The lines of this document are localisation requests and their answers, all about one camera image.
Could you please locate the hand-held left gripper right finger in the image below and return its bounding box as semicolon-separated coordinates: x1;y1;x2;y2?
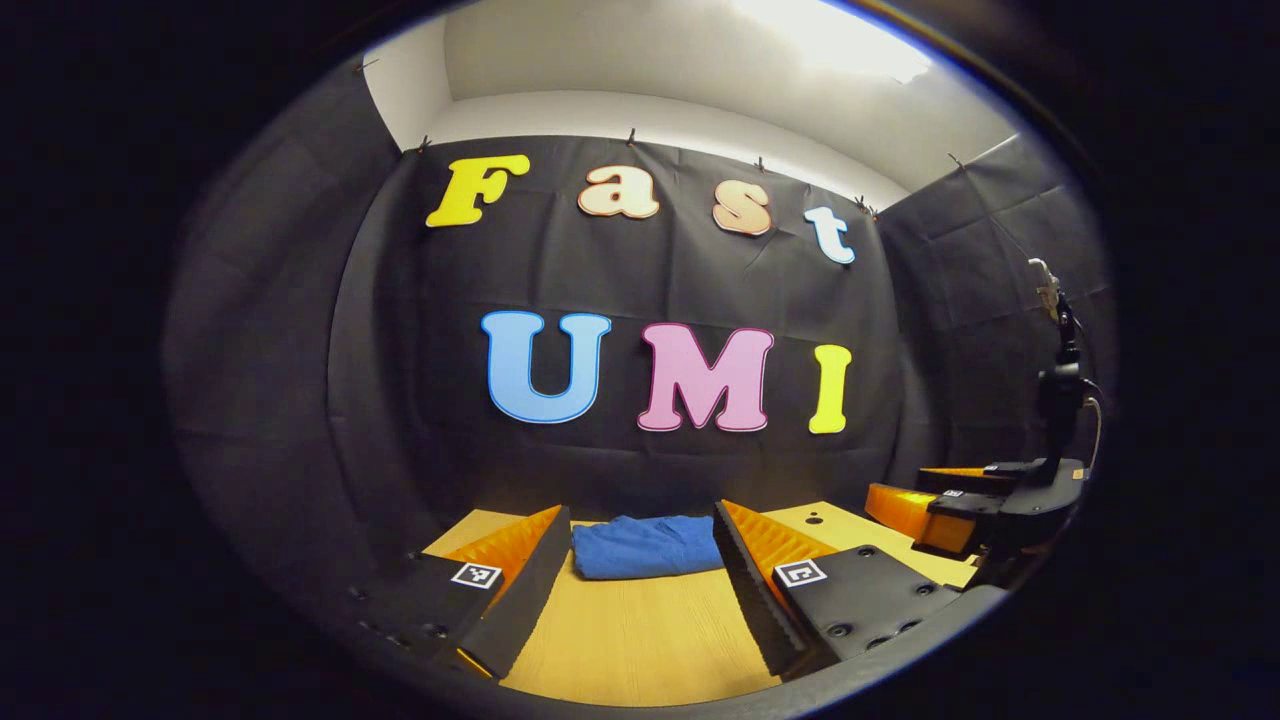
712;498;1006;679

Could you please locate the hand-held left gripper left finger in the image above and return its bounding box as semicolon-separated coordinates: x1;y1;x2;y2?
350;503;573;681

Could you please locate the blue corduroy jacket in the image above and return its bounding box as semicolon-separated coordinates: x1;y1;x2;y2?
571;514;726;581

